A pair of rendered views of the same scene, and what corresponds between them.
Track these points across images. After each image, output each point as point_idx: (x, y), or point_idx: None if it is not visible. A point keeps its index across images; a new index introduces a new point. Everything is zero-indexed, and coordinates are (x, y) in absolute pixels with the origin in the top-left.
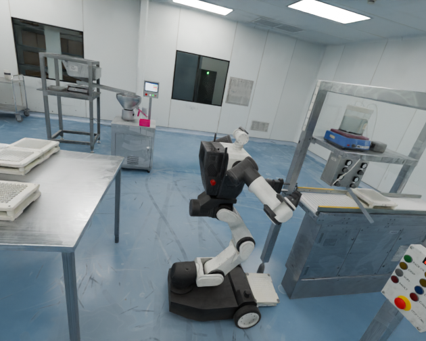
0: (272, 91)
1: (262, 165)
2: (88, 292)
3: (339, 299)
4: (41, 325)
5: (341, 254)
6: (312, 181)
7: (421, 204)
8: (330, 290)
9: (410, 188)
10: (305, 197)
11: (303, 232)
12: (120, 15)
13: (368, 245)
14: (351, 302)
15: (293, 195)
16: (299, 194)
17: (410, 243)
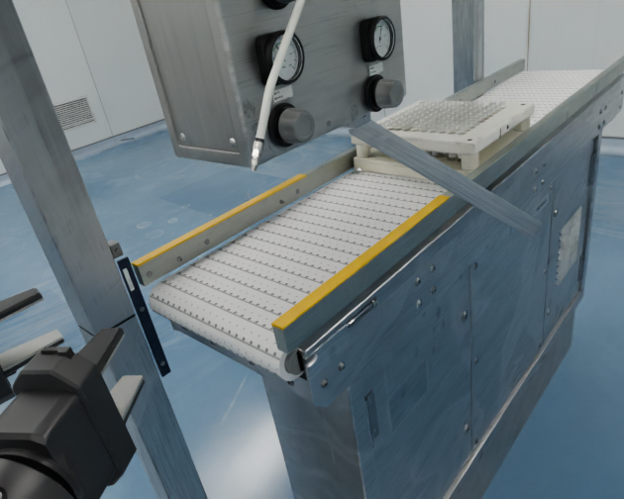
0: (39, 9)
1: (120, 209)
2: None
3: (504, 491)
4: None
5: (458, 386)
6: (259, 180)
7: (546, 81)
8: (475, 490)
9: (441, 87)
10: (199, 292)
11: (294, 425)
12: None
13: (506, 295)
14: (534, 467)
15: (12, 419)
16: (74, 369)
17: (573, 206)
